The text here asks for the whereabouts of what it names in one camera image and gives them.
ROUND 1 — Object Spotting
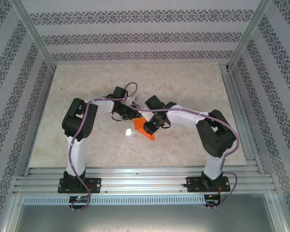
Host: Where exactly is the small circuit board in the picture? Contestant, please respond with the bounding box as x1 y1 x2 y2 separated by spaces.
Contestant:
69 195 89 203
206 194 221 206

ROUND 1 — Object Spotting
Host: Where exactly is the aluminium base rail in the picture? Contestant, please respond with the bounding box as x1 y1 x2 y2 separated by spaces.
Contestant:
13 166 279 195

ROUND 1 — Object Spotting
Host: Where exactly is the orange paper sheet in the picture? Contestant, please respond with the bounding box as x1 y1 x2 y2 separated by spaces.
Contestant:
133 117 156 142

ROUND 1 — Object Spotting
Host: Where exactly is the aluminium frame post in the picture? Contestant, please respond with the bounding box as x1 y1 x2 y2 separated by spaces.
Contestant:
226 0 273 70
11 0 57 71

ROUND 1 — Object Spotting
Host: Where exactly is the slotted grey cable duct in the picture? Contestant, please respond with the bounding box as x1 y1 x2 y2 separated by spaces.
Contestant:
23 194 206 206

